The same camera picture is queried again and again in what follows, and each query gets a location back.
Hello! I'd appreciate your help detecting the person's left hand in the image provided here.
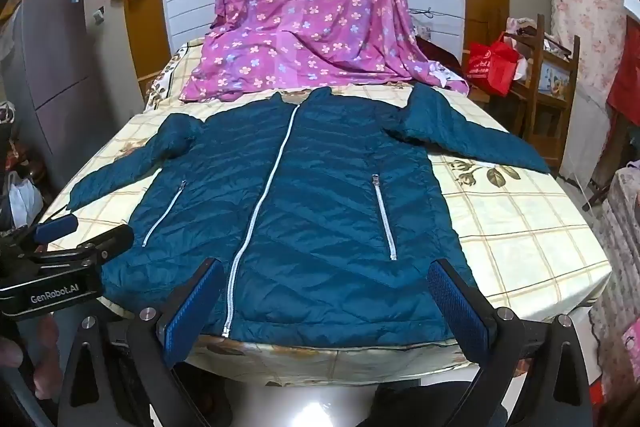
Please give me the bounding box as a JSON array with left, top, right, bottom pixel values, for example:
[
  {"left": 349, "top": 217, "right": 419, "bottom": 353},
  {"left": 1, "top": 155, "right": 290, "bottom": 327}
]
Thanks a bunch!
[{"left": 0, "top": 313, "right": 66, "bottom": 403}]

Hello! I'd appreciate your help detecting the pink floral furniture cover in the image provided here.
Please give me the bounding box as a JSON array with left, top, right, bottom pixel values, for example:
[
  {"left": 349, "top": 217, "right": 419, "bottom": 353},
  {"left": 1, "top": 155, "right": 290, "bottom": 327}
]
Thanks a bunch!
[{"left": 590, "top": 166, "right": 640, "bottom": 359}]

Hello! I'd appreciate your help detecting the grey refrigerator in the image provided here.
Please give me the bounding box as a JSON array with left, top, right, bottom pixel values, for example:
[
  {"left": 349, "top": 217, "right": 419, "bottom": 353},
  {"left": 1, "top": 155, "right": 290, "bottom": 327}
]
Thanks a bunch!
[{"left": 0, "top": 0, "right": 122, "bottom": 188}]

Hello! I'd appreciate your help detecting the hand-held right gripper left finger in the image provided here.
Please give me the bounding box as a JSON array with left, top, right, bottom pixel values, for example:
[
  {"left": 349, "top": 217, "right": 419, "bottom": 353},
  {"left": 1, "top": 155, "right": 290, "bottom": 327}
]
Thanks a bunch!
[{"left": 60, "top": 258, "right": 225, "bottom": 427}]

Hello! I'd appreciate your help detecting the red hanging cloth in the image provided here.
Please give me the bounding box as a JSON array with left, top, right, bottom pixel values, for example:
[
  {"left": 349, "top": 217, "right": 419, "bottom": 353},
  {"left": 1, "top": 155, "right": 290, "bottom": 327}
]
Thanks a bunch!
[{"left": 605, "top": 14, "right": 640, "bottom": 128}]

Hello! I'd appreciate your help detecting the red shopping bag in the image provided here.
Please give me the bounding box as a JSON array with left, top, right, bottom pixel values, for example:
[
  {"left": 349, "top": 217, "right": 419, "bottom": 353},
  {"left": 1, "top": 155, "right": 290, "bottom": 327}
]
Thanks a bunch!
[{"left": 465, "top": 32, "right": 524, "bottom": 97}]

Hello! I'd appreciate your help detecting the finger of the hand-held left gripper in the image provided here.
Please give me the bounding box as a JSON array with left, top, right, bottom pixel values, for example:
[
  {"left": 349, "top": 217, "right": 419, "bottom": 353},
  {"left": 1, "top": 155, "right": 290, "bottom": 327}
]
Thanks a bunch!
[
  {"left": 32, "top": 213, "right": 80, "bottom": 249},
  {"left": 30, "top": 223, "right": 136, "bottom": 271}
]

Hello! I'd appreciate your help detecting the teal quilted zip jacket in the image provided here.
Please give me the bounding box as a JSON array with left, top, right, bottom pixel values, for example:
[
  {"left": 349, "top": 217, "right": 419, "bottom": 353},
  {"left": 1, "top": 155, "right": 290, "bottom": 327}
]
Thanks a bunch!
[{"left": 67, "top": 86, "right": 552, "bottom": 349}]

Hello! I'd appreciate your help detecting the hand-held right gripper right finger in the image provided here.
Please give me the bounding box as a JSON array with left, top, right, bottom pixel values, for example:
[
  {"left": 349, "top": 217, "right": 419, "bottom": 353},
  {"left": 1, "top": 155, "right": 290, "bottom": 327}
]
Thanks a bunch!
[{"left": 428, "top": 258, "right": 594, "bottom": 427}]

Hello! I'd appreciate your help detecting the pink floral bed sheet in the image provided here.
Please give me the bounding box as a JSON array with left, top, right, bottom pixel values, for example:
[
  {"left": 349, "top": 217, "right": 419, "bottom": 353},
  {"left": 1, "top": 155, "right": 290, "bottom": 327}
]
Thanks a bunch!
[{"left": 180, "top": 0, "right": 471, "bottom": 104}]

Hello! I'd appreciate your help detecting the wooden chair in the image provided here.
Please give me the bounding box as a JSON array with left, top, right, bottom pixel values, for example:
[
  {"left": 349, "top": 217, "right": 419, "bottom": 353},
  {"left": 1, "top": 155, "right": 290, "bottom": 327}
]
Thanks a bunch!
[{"left": 504, "top": 13, "right": 582, "bottom": 158}]

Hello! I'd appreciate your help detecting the bed with checked floral sheet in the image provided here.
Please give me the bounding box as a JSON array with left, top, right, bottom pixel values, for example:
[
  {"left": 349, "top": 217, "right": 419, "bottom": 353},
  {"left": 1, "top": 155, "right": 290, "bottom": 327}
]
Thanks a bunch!
[{"left": 40, "top": 38, "right": 614, "bottom": 384}]

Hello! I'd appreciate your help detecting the white plastic bag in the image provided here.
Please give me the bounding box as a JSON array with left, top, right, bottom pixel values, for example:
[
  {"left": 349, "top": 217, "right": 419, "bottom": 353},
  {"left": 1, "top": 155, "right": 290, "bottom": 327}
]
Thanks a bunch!
[{"left": 7, "top": 171, "right": 46, "bottom": 229}]

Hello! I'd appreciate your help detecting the pale floral curtain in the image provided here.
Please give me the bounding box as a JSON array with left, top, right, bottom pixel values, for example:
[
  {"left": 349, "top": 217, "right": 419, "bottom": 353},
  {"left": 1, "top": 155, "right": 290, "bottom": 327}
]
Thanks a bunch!
[{"left": 545, "top": 0, "right": 629, "bottom": 118}]

